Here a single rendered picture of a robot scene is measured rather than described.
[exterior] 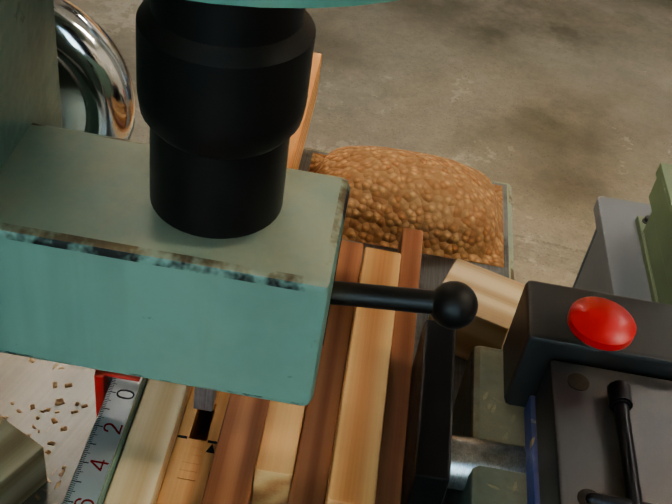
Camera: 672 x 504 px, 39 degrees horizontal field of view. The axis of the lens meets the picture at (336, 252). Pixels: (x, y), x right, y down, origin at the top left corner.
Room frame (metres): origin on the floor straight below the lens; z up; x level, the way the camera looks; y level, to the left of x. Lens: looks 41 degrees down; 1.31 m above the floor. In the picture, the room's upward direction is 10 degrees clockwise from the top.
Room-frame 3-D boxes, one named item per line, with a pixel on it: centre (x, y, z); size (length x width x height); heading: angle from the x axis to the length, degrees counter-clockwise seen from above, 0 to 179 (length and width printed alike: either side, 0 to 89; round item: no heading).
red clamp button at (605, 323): (0.31, -0.12, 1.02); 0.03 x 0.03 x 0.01
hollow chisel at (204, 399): (0.29, 0.05, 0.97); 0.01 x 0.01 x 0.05; 89
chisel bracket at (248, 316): (0.29, 0.07, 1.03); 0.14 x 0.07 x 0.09; 89
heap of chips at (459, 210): (0.53, -0.04, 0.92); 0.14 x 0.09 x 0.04; 89
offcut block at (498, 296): (0.41, -0.09, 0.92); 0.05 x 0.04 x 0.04; 71
